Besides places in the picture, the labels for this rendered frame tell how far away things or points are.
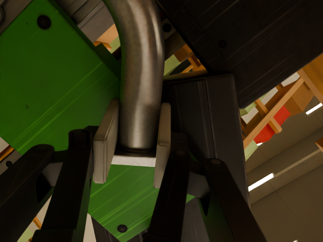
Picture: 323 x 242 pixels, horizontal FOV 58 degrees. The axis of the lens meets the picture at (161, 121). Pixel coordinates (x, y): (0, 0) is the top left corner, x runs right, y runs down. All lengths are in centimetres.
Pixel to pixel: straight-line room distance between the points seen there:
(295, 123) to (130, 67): 952
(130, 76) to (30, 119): 11
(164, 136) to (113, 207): 14
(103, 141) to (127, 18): 8
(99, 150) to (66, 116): 9
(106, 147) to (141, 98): 5
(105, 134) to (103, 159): 1
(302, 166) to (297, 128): 214
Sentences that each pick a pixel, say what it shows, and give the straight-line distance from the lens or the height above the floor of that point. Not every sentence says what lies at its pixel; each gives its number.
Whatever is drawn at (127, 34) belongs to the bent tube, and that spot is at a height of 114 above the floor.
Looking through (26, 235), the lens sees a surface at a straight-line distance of 668.
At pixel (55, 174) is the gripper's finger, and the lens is 16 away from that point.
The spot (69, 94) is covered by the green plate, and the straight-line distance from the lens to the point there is 25.
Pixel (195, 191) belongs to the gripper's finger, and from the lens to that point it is 16.
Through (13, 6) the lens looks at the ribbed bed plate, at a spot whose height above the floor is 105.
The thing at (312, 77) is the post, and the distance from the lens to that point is 104.
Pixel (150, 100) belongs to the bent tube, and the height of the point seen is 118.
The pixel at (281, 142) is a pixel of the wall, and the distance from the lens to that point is 977.
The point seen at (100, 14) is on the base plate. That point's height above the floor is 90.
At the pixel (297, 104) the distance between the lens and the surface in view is 425.
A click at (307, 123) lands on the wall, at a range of 975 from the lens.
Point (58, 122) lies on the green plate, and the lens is 26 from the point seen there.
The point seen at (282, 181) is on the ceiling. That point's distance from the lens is 793.
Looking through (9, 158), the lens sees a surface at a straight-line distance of 45.
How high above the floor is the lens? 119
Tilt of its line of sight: 2 degrees up
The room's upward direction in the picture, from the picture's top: 142 degrees clockwise
